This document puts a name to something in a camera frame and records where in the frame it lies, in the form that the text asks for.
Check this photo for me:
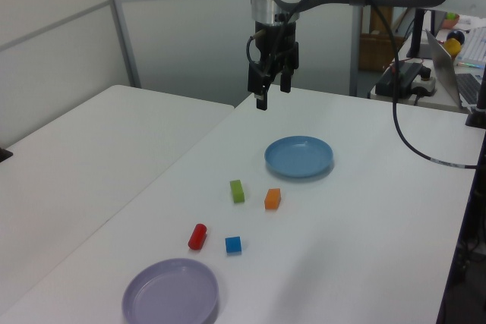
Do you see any purple plate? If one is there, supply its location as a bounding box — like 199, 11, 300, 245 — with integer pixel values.
121, 257, 220, 324

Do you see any brown cardboard box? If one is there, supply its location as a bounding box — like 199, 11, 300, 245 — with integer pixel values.
359, 8, 409, 73

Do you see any silver laptop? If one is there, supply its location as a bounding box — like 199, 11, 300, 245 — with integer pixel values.
424, 29, 486, 112

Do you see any dark blue ball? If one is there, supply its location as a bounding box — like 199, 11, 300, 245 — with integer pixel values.
447, 29, 467, 46

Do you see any blue cube block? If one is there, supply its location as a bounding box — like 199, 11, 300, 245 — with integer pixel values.
224, 235, 243, 255

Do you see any black monitor stand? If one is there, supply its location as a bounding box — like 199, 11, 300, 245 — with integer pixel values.
405, 8, 434, 60

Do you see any black power supply box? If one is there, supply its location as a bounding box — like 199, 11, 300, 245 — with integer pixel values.
374, 61, 424, 96

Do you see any yellow ball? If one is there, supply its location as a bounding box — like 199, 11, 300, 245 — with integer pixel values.
444, 38, 462, 60

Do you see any orange block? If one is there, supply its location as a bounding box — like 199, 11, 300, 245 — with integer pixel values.
264, 187, 282, 211

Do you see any blue plate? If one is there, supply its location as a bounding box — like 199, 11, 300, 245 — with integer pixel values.
264, 135, 335, 179

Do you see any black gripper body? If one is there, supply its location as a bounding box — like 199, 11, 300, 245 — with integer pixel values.
252, 20, 298, 75

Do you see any white keyboard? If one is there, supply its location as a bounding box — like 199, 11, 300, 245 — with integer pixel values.
457, 27, 486, 70

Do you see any red cylinder block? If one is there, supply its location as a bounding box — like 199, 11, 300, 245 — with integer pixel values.
188, 223, 208, 251

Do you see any black pole with clamp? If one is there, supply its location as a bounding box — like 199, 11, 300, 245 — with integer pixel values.
465, 61, 486, 130

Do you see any green rectangular block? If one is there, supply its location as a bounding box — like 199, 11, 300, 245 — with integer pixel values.
229, 179, 246, 204

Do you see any white box with black knob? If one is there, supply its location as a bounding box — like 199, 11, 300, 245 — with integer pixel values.
412, 67, 437, 98

